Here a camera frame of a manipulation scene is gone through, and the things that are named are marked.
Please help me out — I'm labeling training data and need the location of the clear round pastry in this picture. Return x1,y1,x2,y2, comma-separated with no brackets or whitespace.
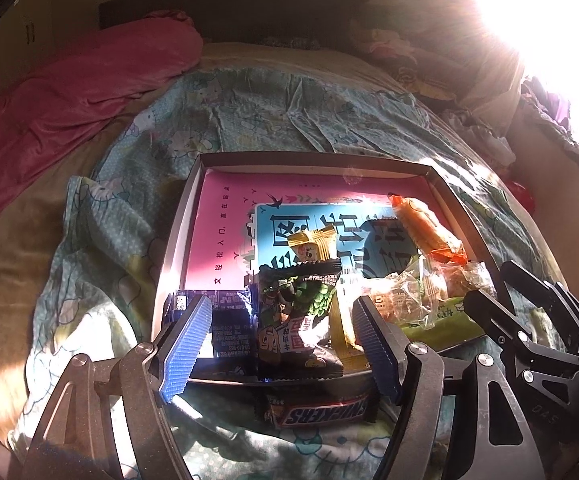
349,256,497,326

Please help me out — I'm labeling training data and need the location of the green milk bread packet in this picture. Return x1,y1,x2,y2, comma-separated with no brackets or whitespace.
400,297,485,352

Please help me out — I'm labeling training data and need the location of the blue snack packet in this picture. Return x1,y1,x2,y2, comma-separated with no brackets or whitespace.
162,285,258,382

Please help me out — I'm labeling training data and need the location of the dark green pea snack bag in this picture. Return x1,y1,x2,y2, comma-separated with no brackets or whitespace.
257,263,344,382

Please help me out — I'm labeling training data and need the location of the yellow wafer snack pack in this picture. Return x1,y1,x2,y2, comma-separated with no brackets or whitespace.
288,222,367,372

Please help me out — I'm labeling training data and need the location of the orange rice cracker pack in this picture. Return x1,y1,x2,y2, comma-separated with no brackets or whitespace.
389,194,468,266

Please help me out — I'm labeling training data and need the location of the snickers bar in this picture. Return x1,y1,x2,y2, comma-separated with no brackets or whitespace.
256,390,379,429

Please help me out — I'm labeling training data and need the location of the hello kitty patterned quilt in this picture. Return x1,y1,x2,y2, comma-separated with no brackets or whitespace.
8,66,559,457

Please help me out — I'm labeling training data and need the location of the red plastic bag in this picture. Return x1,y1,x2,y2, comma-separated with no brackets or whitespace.
503,178,536,216

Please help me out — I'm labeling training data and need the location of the pink and blue book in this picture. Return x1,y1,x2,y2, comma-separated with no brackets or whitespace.
184,169,446,290

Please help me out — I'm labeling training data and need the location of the white plastic bag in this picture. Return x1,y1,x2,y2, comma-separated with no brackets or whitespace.
441,110,516,172

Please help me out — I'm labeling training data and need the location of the beige bed sheet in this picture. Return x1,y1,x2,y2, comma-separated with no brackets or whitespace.
0,41,579,441

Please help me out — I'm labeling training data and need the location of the pink rolled blanket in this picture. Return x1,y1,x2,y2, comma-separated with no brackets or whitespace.
0,11,204,212

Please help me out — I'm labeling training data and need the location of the pile of folded clothes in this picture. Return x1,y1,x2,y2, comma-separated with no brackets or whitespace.
348,2,495,108

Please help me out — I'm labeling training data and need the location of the cream wardrobe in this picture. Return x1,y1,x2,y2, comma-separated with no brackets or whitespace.
0,0,54,91

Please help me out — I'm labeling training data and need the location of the dark upholstered headboard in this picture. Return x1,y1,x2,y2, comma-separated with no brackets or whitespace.
98,0,369,49

